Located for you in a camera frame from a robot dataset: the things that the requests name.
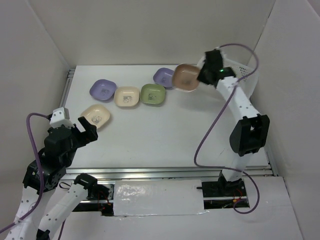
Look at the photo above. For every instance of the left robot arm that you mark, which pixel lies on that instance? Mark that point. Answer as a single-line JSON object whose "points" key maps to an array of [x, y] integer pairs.
{"points": [[43, 175]]}

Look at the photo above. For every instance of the green panda plate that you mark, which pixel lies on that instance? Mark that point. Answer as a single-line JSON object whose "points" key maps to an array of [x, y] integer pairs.
{"points": [[152, 94]]}

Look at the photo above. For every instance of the purple panda plate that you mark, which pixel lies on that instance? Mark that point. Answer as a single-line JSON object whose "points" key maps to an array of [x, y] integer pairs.
{"points": [[103, 90], [163, 76]]}

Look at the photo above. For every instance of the aluminium table edge rail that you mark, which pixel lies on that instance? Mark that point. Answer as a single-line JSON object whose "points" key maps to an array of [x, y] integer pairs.
{"points": [[142, 173]]}

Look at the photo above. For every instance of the cream panda plate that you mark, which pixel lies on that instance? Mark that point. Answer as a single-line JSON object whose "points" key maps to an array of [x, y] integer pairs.
{"points": [[97, 115], [126, 96]]}

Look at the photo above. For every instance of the cream panda plate front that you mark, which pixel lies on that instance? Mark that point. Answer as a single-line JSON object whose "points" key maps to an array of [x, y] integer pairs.
{"points": [[97, 115]]}

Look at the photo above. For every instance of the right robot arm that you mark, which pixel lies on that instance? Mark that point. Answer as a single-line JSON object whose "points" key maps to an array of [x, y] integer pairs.
{"points": [[251, 128]]}

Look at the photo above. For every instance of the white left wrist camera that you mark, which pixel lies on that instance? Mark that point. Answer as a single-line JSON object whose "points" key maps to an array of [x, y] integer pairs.
{"points": [[60, 116]]}

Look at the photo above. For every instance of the white foil cover sheet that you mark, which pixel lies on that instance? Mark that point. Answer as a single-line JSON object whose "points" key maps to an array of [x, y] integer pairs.
{"points": [[158, 198]]}

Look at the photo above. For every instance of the brown panda plate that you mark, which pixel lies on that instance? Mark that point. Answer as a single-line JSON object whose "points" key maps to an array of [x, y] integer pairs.
{"points": [[185, 77]]}

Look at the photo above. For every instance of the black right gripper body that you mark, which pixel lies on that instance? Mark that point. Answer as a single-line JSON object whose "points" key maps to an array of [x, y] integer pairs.
{"points": [[202, 76]]}

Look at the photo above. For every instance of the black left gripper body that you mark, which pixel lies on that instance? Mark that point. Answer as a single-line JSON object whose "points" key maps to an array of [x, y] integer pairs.
{"points": [[79, 141]]}

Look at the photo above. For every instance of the white plastic bin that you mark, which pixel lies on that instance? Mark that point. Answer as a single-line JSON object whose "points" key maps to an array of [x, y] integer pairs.
{"points": [[247, 76]]}

